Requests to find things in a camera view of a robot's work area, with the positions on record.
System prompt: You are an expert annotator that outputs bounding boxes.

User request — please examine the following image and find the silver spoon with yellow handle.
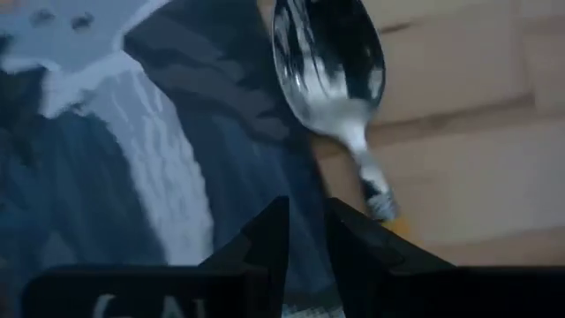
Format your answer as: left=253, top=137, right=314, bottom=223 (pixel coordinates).
left=269, top=0, right=411, bottom=238

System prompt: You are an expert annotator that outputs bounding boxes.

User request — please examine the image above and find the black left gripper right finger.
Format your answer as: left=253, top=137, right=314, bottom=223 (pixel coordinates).
left=325, top=197, right=456, bottom=318

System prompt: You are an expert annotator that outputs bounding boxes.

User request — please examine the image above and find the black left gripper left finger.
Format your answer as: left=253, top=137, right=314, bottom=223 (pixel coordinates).
left=198, top=195, right=291, bottom=318

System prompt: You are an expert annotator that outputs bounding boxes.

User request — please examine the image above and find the blue patterned cloth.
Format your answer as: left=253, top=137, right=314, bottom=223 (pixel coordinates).
left=0, top=0, right=346, bottom=318

